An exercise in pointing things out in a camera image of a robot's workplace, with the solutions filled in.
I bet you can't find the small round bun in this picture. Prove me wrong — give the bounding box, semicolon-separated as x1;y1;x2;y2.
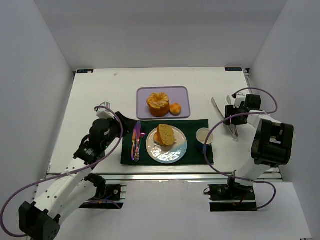
169;103;182;116
153;132;162;146

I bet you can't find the bread slice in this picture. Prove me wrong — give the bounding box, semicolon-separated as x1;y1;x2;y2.
157;124;176;147

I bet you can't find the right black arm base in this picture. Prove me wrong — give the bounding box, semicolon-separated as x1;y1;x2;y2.
203;184;258;212

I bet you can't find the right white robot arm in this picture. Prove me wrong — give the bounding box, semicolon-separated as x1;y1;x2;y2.
223;94;294;196

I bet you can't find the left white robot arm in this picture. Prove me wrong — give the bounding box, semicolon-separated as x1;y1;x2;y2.
18;112;137;240

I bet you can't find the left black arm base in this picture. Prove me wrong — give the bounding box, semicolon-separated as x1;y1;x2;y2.
79;184;127;210

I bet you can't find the large orange bread loaf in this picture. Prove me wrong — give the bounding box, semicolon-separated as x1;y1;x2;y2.
146;92;170;117

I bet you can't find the iridescent fork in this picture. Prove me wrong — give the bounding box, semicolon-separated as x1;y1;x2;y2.
134;126;146;162

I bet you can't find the blue mug white inside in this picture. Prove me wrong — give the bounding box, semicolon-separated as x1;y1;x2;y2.
195;127;214;154

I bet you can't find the lavender plastic tray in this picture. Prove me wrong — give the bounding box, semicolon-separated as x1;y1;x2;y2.
136;86;191;120

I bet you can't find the right blue corner label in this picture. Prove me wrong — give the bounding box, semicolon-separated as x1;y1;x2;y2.
224;67;243;72

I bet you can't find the blue corner label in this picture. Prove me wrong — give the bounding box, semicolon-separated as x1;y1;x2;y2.
76;69;94;74
224;67;243;72

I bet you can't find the iridescent knife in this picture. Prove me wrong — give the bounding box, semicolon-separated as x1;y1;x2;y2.
131;120;141;161

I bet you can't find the small round bun front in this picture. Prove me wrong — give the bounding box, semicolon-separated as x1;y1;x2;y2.
169;103;182;116

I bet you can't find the dark green placemat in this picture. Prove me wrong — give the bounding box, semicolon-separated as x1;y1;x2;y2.
120;119;209;166

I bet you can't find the white and blue plate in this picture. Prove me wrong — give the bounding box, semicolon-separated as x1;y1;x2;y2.
145;126;188;164

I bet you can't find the left blue corner label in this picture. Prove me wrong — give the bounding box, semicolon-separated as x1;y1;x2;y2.
76;69;94;74

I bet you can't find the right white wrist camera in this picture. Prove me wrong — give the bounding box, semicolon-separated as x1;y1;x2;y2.
225;93;246;109

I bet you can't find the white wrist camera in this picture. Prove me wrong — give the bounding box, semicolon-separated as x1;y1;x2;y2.
94;101;114;120
225;93;246;109

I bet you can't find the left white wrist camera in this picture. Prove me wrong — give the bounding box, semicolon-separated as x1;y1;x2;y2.
94;101;114;120

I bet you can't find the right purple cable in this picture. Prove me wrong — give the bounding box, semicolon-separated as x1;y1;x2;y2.
202;87;278;210

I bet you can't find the purple cable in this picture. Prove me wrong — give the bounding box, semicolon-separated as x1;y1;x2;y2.
0;106;124;238
202;87;278;210

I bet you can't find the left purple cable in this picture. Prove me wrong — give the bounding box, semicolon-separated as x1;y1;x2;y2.
0;106;124;238

